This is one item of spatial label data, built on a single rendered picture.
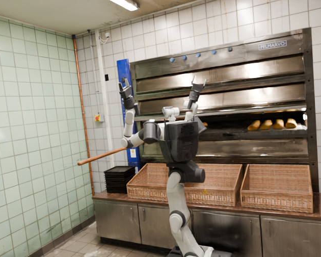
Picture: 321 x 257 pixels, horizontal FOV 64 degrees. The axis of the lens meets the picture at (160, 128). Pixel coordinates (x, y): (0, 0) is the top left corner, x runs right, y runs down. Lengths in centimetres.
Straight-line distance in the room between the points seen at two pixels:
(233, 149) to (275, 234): 91
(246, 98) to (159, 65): 106
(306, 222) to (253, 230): 41
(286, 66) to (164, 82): 128
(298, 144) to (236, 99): 73
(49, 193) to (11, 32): 181
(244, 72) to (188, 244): 170
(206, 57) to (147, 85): 77
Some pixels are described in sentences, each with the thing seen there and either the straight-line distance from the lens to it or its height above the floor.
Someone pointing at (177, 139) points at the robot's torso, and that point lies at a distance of 186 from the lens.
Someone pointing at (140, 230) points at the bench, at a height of 25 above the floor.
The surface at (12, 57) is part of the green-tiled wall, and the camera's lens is 321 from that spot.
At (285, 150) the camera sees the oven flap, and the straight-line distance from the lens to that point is 280.
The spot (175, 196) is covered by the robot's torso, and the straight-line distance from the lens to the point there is 214.
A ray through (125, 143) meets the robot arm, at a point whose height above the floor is 126.
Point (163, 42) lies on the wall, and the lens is 310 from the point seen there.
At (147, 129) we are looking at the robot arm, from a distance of 192.
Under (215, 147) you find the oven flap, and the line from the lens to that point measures 290.
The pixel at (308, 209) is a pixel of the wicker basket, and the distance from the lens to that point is 243.
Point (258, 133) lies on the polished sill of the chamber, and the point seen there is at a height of 116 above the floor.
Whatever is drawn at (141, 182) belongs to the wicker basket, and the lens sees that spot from 313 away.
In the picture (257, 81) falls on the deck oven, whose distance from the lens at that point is 277.
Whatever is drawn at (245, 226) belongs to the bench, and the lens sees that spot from 249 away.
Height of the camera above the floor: 153
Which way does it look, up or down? 5 degrees down
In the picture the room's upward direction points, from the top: 6 degrees counter-clockwise
